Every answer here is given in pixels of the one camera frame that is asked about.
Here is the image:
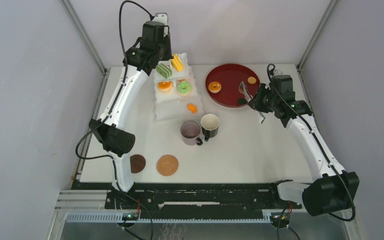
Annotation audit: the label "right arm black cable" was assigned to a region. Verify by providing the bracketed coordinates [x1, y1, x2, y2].
[266, 63, 357, 222]

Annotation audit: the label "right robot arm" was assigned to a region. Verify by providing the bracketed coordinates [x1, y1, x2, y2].
[248, 75, 360, 222]

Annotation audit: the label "yellow cake slice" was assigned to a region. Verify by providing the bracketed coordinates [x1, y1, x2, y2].
[170, 53, 184, 72]

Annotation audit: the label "black mug white inside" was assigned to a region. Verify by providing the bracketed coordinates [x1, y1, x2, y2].
[200, 113, 220, 142]

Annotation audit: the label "black cookie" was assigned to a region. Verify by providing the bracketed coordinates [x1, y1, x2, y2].
[237, 98, 248, 106]

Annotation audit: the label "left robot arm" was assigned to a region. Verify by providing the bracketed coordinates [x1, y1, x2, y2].
[89, 20, 172, 209]

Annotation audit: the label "metal tongs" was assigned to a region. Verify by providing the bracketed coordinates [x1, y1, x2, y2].
[238, 81, 266, 124]

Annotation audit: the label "tan macaron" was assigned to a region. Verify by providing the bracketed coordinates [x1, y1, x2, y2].
[247, 76, 257, 85]

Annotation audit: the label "white cable duct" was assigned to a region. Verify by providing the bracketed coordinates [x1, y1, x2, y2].
[65, 211, 272, 224]

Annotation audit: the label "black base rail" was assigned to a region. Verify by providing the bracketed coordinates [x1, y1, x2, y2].
[71, 182, 302, 219]

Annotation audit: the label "green donut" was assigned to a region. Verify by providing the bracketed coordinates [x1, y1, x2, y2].
[176, 80, 192, 96]

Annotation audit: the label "green striped cake slice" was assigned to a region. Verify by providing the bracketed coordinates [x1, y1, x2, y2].
[155, 63, 173, 79]

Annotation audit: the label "orange cream cupcake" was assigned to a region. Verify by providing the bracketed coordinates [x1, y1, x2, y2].
[207, 81, 222, 94]

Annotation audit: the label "dark brown coaster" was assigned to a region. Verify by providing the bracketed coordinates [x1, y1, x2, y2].
[130, 154, 146, 174]

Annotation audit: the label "red round tray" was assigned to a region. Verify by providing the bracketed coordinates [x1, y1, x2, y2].
[205, 63, 261, 108]

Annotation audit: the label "white tiered dessert stand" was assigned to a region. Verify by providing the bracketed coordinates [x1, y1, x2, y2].
[151, 52, 204, 122]

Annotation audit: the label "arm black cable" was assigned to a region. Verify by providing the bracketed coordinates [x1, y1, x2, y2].
[75, 0, 155, 200]
[266, 63, 357, 222]

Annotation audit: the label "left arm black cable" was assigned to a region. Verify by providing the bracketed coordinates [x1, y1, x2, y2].
[75, 0, 155, 200]

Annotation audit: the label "light brown coaster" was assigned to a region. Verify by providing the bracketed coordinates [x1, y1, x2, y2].
[156, 154, 179, 177]

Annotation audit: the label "purple mug black handle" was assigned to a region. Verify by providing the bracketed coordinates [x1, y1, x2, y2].
[180, 121, 203, 146]

